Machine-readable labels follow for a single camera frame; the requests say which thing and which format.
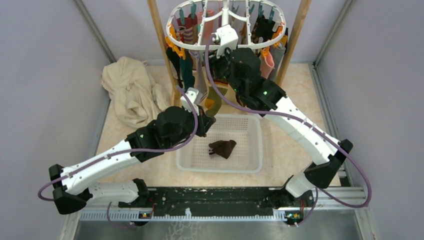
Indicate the wooden hanger rack frame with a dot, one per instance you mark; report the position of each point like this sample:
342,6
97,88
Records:
292,41

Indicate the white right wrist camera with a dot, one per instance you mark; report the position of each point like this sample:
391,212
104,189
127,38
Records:
227,37

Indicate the black sock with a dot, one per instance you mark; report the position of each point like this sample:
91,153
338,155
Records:
175,61

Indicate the white plastic mesh basket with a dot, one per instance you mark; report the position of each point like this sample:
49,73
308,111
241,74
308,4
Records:
246,158

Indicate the beige crumpled cloth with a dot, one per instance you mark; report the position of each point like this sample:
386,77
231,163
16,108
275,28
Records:
137,97

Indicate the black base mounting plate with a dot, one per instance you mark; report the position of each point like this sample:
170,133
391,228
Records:
218,201

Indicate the pink sock with green patches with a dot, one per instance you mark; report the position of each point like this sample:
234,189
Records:
267,63

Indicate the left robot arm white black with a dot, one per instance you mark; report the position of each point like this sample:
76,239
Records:
78,186

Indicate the white oval clip hanger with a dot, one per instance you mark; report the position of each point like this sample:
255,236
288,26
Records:
259,23

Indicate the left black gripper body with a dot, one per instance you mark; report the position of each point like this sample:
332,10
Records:
200,130

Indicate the green striped sock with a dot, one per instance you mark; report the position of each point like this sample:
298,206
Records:
213,102

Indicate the brown sock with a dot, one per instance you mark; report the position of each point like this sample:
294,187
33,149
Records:
222,148

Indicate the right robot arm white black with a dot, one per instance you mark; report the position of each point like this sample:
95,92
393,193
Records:
326,152

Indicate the dark teal sock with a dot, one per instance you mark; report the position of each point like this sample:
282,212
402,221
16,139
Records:
186,66

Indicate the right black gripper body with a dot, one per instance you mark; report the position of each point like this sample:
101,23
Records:
222,69

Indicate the aluminium rail frame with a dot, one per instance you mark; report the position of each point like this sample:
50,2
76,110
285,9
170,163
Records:
337,213

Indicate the grey sock with red stripes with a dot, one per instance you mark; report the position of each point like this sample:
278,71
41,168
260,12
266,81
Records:
200,83

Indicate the plain grey sock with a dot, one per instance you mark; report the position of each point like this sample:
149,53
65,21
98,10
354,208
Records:
278,55

